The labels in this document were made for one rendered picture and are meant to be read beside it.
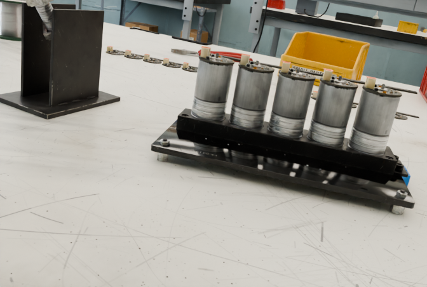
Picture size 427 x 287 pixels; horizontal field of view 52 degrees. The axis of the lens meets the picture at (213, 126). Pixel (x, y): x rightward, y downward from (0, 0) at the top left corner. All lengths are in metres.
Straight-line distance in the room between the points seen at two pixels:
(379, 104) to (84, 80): 0.23
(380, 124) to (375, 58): 4.45
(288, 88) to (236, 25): 4.65
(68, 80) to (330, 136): 0.20
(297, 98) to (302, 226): 0.09
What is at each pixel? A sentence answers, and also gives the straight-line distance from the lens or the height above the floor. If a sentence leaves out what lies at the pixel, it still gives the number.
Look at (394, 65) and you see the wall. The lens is 4.76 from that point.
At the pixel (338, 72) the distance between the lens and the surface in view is 0.60.
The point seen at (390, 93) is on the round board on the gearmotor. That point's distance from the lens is 0.30.
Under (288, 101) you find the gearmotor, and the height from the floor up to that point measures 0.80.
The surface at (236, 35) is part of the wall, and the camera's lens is 4.95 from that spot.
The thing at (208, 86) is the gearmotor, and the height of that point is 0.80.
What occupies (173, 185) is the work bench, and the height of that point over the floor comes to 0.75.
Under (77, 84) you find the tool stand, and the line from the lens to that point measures 0.37.
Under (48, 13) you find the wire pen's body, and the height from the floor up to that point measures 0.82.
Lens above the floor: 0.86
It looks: 18 degrees down
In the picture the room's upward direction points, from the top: 9 degrees clockwise
